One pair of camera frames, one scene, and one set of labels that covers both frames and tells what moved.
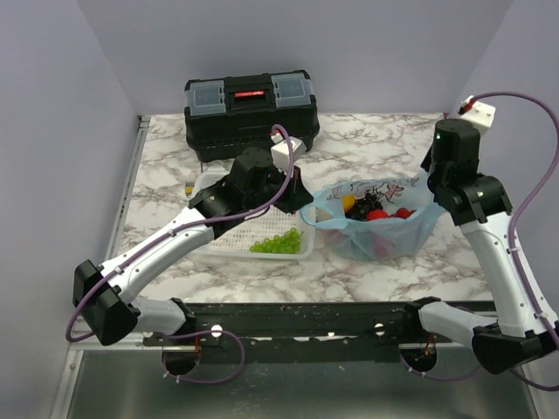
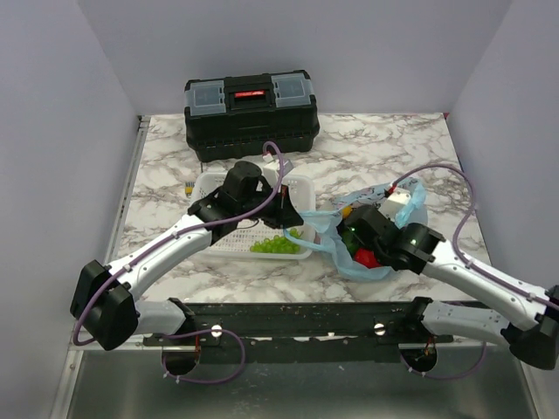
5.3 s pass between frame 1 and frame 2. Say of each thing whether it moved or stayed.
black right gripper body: moved
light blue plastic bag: moved
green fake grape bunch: stayed
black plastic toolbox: stayed
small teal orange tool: stayed
